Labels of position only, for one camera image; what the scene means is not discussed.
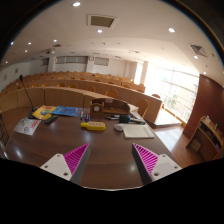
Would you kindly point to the dark blue marker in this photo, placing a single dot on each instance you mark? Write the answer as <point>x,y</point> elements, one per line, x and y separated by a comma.
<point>86,117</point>

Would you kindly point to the ceiling projector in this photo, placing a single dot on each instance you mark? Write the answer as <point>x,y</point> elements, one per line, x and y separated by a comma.
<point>51,51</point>

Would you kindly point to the wooden shelf unit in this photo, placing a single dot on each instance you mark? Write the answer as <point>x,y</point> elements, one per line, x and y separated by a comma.
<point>206,140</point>

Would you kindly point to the rows of wooden auditorium seats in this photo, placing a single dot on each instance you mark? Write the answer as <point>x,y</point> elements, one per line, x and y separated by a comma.
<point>60,96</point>

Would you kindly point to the blue booklet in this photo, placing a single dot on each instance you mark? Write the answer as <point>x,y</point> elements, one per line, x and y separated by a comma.
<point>66,111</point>

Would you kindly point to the black marker with red cap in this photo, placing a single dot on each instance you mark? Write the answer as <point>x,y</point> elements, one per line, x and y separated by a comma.
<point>89,117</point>
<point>84,116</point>

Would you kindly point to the white and blue marker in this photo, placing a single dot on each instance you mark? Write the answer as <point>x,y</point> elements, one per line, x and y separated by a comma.
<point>81,115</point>

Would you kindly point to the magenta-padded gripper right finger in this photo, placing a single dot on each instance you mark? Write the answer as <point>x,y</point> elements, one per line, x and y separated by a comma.
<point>165,166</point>

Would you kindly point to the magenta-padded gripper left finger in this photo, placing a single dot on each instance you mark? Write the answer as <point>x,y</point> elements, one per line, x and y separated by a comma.
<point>56,166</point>

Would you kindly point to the wooden desk organizer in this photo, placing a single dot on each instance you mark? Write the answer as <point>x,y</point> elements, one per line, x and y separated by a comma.
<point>115,106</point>

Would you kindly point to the red and white plastic packet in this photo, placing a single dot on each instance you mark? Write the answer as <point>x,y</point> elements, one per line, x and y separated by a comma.
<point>26,126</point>

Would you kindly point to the white printed book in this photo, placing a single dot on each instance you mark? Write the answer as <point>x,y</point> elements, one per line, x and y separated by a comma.
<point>137,131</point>

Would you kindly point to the yellow booklet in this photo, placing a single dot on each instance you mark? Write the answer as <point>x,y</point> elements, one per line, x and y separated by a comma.
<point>43,112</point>

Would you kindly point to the round ceiling lights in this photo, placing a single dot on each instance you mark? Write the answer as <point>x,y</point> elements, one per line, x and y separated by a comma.
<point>99,31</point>

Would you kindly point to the black foam-headed microphone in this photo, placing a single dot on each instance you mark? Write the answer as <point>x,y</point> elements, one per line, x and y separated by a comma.
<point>125,118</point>

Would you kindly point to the pink paper label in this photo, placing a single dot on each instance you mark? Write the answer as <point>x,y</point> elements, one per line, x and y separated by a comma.
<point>108,100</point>

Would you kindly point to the black remote control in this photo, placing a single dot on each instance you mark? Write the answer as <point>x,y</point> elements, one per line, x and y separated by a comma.
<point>50,119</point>

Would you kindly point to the grey keypad remote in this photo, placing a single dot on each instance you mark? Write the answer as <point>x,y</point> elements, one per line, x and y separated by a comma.
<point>136,115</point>

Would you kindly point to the black gooseneck microphone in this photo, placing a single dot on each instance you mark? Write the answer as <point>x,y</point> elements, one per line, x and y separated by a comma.
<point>32,113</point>

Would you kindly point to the square ceiling air vent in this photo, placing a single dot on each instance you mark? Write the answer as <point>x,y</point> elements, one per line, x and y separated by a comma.
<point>198,50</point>
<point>102,21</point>

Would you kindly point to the large bright window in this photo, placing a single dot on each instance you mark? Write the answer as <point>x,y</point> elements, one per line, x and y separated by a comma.
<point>176,93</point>

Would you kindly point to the black and white marker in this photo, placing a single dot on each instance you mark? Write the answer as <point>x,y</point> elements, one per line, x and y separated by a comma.
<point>115,115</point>
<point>111,118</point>

